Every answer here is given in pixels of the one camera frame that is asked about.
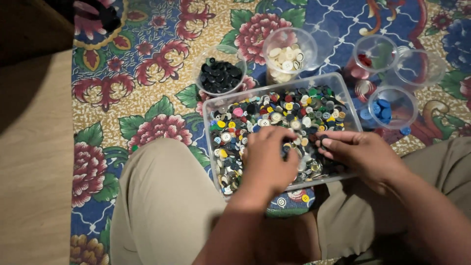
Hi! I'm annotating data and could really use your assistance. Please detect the person's right hand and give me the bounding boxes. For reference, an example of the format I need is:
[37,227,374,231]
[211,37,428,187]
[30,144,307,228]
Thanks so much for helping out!
[316,130,411,194]

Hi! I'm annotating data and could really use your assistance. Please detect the black dark object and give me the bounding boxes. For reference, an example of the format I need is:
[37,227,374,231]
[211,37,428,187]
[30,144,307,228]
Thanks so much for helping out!
[73,0,122,33]

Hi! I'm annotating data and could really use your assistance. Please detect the floral patterned mat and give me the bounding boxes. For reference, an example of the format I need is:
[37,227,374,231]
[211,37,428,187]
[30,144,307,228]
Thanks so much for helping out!
[70,0,471,265]

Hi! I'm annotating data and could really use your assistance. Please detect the heap of blue buttons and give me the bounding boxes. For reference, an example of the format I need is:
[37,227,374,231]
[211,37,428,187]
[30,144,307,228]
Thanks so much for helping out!
[360,99,392,125]

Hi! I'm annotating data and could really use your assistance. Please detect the heap of white buttons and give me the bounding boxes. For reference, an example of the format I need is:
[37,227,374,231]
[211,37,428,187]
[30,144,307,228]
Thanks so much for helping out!
[267,44,305,83]

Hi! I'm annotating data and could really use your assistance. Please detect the clear cup holding red buttons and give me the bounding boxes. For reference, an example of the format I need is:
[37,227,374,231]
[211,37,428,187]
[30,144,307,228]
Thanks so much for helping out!
[346,34,399,80]

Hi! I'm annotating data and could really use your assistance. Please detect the person's beige trousers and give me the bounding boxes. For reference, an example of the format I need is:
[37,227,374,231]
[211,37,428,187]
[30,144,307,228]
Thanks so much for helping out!
[110,137,471,265]

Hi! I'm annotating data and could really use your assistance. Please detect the heap of black buttons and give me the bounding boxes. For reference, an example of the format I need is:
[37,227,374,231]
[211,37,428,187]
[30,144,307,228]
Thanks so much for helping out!
[199,58,243,93]

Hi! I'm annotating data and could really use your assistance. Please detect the empty clear plastic cup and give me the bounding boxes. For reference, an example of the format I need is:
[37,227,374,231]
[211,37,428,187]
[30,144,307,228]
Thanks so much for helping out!
[386,47,447,91]

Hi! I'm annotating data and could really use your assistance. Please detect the clear plastic tub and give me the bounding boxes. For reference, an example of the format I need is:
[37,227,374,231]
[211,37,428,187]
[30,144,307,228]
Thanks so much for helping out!
[202,72,363,199]

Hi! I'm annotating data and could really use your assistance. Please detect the person's left hand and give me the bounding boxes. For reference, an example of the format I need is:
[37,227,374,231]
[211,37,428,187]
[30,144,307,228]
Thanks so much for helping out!
[231,127,301,202]

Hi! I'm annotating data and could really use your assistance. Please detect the clear cup holding black buttons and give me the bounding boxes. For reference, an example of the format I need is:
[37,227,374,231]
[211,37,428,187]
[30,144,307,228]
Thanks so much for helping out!
[192,44,248,97]

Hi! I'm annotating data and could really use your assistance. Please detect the clear cup holding white buttons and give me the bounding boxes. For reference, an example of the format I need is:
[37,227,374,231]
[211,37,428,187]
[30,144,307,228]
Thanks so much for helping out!
[262,27,318,85]

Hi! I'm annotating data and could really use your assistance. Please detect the heap of red buttons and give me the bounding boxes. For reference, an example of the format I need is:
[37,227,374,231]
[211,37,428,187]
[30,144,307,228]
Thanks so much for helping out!
[350,54,372,79]

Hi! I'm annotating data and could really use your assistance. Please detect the clear cup holding blue buttons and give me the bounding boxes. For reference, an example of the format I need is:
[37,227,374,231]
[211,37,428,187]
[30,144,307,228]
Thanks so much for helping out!
[359,86,419,130]

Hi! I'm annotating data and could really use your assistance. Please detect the pile of mixed coloured buttons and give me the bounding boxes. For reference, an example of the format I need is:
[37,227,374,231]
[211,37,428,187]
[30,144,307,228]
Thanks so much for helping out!
[209,85,348,196]

